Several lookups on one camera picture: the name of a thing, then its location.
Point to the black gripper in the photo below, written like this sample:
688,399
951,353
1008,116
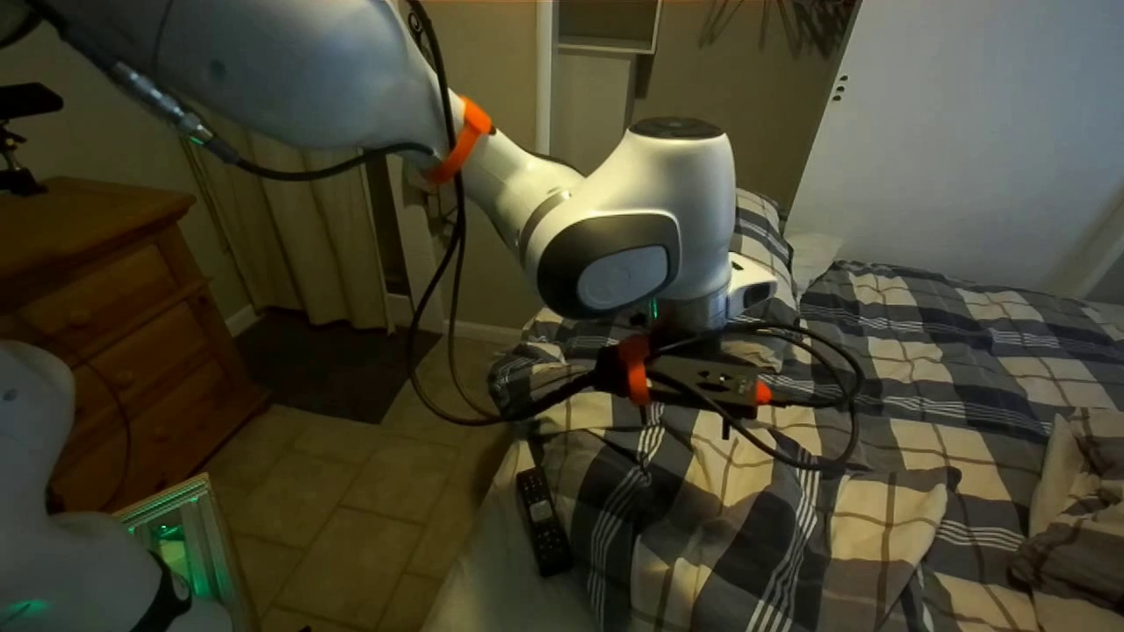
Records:
705,341

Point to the plaid blanket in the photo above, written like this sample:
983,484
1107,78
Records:
937,387

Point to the black remote control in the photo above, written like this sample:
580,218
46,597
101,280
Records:
547,521

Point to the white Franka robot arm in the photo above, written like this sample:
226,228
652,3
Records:
293,71

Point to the large plaid pillow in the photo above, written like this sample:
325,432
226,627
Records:
768,250

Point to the beige narrow door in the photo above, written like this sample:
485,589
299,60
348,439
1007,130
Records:
590,106

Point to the mattress with cream sheet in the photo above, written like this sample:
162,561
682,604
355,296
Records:
493,583

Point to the dark hanging bundle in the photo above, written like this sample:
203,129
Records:
784,23

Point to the white closet door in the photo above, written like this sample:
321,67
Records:
971,129

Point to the dark floor rug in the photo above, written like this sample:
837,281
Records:
340,370

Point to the beige curtain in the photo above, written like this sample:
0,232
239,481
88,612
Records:
304,246

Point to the wooden dresser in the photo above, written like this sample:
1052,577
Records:
119,304

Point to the black clamp mount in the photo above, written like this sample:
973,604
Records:
21,98

